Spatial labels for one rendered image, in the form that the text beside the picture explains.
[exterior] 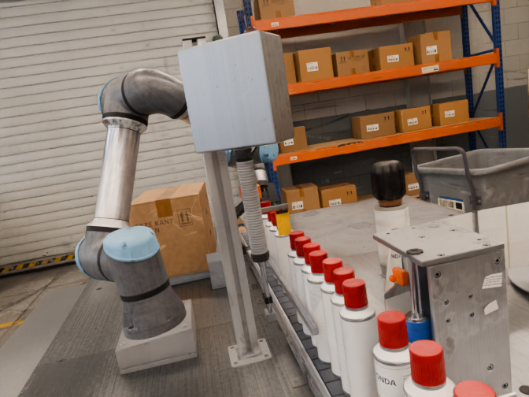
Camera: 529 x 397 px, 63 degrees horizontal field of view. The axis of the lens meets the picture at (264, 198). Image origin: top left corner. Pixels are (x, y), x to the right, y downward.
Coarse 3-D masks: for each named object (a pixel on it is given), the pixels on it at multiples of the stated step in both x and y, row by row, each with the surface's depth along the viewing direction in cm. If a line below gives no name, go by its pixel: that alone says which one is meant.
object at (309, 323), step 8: (272, 264) 112; (280, 280) 100; (288, 288) 95; (288, 296) 93; (296, 296) 90; (296, 304) 86; (304, 312) 82; (304, 320) 81; (312, 320) 79; (312, 328) 76
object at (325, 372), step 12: (264, 264) 137; (276, 288) 117; (288, 300) 108; (288, 312) 102; (300, 336) 90; (312, 348) 85; (312, 360) 81; (324, 372) 77; (336, 384) 73; (336, 396) 70; (348, 396) 69
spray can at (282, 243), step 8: (280, 240) 108; (288, 240) 108; (280, 248) 109; (288, 248) 108; (280, 256) 109; (280, 264) 110; (288, 264) 109; (280, 272) 111; (288, 272) 109; (288, 280) 110
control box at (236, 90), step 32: (256, 32) 72; (192, 64) 78; (224, 64) 75; (256, 64) 73; (192, 96) 79; (224, 96) 77; (256, 96) 74; (288, 96) 81; (192, 128) 81; (224, 128) 78; (256, 128) 76; (288, 128) 80
